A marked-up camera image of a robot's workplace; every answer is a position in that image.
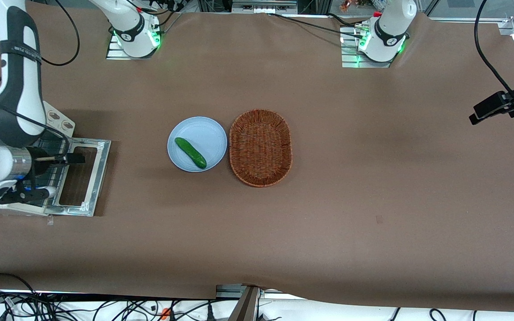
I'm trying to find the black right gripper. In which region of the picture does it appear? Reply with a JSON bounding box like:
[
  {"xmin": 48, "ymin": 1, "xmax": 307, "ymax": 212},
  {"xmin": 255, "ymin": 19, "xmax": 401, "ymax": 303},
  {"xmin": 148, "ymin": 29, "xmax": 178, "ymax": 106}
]
[{"xmin": 29, "ymin": 147, "xmax": 86, "ymax": 178}]

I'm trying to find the green cucumber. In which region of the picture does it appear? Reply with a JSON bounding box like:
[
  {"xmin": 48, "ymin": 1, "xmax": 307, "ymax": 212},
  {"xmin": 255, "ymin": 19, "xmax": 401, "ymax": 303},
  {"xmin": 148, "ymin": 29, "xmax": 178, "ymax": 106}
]
[{"xmin": 174, "ymin": 137, "xmax": 207, "ymax": 169}]

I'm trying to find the light blue plate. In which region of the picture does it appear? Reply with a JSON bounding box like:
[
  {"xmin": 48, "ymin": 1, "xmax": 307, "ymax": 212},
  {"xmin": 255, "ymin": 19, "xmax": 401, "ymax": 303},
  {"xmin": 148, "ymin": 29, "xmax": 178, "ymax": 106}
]
[{"xmin": 167, "ymin": 116, "xmax": 228, "ymax": 173}]

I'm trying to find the brown wicker basket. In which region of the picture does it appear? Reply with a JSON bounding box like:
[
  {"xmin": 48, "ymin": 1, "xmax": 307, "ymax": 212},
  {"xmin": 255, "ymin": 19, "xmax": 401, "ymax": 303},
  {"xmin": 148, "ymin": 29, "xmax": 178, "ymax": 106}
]
[{"xmin": 229, "ymin": 109, "xmax": 293, "ymax": 188}]

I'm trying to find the brown table cover sheet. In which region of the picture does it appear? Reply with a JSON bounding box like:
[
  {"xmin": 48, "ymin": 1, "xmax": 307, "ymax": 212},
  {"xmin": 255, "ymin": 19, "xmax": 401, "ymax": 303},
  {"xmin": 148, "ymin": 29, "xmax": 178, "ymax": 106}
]
[{"xmin": 0, "ymin": 4, "xmax": 514, "ymax": 313}]

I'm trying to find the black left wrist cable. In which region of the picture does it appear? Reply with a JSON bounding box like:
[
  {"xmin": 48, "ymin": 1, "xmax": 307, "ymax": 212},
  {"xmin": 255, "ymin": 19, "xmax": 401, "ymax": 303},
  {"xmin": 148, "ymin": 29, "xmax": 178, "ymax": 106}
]
[{"xmin": 474, "ymin": 0, "xmax": 514, "ymax": 95}]

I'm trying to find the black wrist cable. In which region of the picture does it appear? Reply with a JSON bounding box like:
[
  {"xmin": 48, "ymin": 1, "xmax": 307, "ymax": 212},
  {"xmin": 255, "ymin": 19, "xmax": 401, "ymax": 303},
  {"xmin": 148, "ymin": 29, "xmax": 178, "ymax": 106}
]
[
  {"xmin": 0, "ymin": 0, "xmax": 81, "ymax": 154},
  {"xmin": 474, "ymin": 0, "xmax": 514, "ymax": 95}
]

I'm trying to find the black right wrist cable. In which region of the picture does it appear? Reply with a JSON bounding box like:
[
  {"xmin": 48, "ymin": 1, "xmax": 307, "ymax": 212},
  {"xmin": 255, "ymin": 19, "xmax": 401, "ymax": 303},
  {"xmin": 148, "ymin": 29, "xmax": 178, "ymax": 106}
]
[{"xmin": 0, "ymin": 0, "xmax": 81, "ymax": 154}]

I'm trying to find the black floor cable tangle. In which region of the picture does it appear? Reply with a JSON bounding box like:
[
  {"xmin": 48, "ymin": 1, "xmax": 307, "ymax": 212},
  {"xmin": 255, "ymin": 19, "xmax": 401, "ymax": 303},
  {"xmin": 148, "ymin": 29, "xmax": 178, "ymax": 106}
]
[{"xmin": 0, "ymin": 289, "xmax": 222, "ymax": 321}]

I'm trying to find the grey metal post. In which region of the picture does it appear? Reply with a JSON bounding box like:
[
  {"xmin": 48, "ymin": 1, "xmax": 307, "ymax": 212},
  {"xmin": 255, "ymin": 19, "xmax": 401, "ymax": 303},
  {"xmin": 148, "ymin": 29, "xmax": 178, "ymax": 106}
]
[{"xmin": 228, "ymin": 285, "xmax": 261, "ymax": 321}]

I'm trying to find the black base cable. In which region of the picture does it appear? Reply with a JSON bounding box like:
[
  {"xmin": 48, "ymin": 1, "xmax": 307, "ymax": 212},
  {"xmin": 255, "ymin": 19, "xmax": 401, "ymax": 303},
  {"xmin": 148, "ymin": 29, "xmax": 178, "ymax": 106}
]
[{"xmin": 267, "ymin": 12, "xmax": 367, "ymax": 39}]

